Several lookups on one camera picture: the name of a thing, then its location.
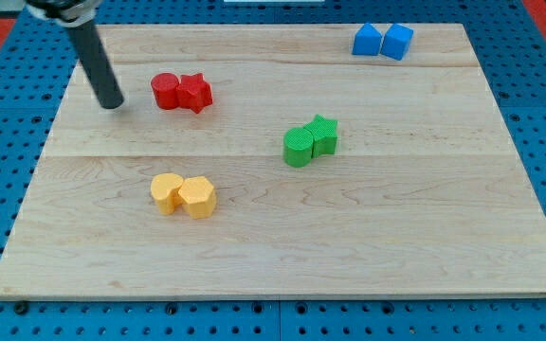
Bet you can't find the yellow hexagon block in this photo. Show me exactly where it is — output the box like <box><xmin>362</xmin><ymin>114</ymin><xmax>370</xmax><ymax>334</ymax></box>
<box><xmin>178</xmin><ymin>176</ymin><xmax>217</xmax><ymax>219</ymax></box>

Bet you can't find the green cylinder block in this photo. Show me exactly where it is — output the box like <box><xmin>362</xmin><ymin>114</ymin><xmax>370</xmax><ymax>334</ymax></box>
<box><xmin>282</xmin><ymin>127</ymin><xmax>314</xmax><ymax>168</ymax></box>

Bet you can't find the light wooden board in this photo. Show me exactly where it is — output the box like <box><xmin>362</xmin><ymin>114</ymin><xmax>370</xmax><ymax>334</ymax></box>
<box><xmin>0</xmin><ymin>24</ymin><xmax>546</xmax><ymax>301</ymax></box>

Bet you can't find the blue cube block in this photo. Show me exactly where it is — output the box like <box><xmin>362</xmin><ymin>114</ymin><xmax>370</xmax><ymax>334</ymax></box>
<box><xmin>380</xmin><ymin>24</ymin><xmax>414</xmax><ymax>61</ymax></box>

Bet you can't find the blue triangular prism block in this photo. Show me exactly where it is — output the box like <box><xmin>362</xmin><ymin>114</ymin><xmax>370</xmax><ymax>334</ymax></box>
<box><xmin>352</xmin><ymin>23</ymin><xmax>383</xmax><ymax>56</ymax></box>

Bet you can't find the red star block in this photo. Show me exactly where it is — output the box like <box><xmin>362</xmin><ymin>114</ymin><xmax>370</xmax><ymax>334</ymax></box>
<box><xmin>176</xmin><ymin>73</ymin><xmax>213</xmax><ymax>114</ymax></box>

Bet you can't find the red cylinder block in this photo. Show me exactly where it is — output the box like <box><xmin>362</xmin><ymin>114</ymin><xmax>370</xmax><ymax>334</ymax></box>
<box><xmin>151</xmin><ymin>73</ymin><xmax>180</xmax><ymax>110</ymax></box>

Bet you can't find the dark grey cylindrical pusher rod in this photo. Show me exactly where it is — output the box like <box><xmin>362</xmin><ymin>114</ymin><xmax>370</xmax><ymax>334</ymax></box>
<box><xmin>65</xmin><ymin>20</ymin><xmax>124</xmax><ymax>109</ymax></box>

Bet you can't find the yellow heart block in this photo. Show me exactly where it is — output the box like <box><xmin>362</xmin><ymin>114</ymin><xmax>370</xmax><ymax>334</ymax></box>
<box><xmin>150</xmin><ymin>172</ymin><xmax>184</xmax><ymax>215</ymax></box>

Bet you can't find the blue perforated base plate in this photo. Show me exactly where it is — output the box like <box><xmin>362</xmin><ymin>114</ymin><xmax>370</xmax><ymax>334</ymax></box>
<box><xmin>0</xmin><ymin>0</ymin><xmax>546</xmax><ymax>340</ymax></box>

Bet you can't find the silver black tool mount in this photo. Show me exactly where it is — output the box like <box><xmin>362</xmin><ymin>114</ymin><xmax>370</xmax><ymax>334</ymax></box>
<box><xmin>26</xmin><ymin>0</ymin><xmax>102</xmax><ymax>27</ymax></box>

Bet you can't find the green star block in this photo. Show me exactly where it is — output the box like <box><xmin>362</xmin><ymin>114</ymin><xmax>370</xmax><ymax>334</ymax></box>
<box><xmin>303</xmin><ymin>115</ymin><xmax>337</xmax><ymax>158</ymax></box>

